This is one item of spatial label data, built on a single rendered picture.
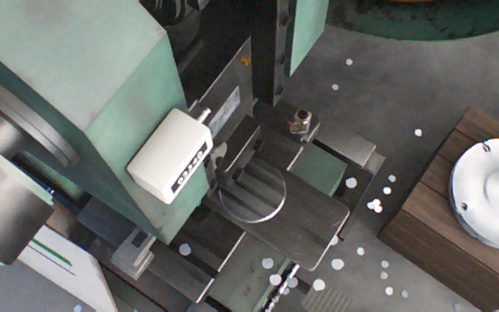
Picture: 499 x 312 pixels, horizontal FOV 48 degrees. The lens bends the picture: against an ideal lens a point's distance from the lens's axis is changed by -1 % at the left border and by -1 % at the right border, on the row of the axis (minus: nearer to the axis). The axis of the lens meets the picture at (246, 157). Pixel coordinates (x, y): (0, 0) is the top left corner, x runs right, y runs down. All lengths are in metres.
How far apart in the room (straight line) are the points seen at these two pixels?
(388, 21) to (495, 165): 0.71
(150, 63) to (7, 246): 0.19
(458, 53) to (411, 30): 1.25
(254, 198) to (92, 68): 0.68
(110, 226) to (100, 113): 0.75
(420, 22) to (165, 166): 0.60
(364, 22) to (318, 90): 1.03
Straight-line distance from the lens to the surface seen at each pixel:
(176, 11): 0.54
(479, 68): 2.19
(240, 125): 0.88
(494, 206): 1.56
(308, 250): 1.02
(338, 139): 1.24
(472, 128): 1.67
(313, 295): 1.63
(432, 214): 1.54
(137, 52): 0.41
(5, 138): 0.52
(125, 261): 1.09
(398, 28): 0.98
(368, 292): 1.82
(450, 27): 0.93
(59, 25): 0.39
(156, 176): 0.47
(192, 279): 1.09
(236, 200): 1.03
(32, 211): 0.49
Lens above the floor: 1.78
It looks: 69 degrees down
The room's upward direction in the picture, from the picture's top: 4 degrees counter-clockwise
